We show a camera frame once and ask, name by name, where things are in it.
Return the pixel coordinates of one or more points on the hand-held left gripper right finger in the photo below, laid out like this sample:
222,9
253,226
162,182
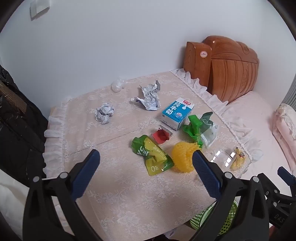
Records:
205,171

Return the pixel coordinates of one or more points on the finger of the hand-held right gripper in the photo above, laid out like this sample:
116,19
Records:
286,175
271,187

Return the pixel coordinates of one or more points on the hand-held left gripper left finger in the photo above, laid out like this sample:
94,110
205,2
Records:
87,171

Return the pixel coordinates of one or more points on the yellow foam fruit net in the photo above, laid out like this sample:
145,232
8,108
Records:
182,157

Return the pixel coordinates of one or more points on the white and green packet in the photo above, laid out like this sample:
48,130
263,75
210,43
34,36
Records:
209,136

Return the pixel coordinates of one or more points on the green plastic wrapper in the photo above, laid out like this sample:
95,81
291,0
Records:
193,127

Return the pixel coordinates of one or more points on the green plastic basket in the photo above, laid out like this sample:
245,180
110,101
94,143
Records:
200,220

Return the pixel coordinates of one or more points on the clear plastic container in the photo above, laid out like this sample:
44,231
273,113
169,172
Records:
219,157

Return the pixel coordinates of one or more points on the yellow printed wrapper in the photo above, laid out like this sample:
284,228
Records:
238,160

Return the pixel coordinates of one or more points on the folded pink blanket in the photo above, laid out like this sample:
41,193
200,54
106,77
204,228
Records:
285,129
285,109

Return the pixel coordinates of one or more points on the lace tablecloth with frill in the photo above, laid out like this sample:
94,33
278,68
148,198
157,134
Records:
127,197

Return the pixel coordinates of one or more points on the green and yellow snack bag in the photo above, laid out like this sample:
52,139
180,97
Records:
152,155

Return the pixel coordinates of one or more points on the red foil wrapper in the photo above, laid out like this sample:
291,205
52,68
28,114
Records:
160,135

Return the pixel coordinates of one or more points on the crumpled paper ball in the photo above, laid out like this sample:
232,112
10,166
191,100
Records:
105,113

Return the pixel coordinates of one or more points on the blue and white milk carton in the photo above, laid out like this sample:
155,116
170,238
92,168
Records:
177,112

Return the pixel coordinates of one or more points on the grey ribbed curtain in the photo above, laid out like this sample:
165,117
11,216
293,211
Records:
291,97

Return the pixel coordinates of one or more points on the black padded jacket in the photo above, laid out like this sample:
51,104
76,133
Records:
18,129

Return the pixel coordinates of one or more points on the white bedding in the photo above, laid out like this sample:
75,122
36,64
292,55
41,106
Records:
10,199

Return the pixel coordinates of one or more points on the crumpled clear plastic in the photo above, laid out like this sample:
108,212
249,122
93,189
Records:
118,84

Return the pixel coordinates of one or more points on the crumpled silver wrapper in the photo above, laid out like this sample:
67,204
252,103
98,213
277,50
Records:
149,97

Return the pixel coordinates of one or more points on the wooden headboard side panel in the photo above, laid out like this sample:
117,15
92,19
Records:
196,67

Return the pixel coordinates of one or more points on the carved wooden headboard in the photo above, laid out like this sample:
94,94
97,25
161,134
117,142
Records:
231,69

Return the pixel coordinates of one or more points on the white wall switch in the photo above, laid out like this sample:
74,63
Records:
39,7

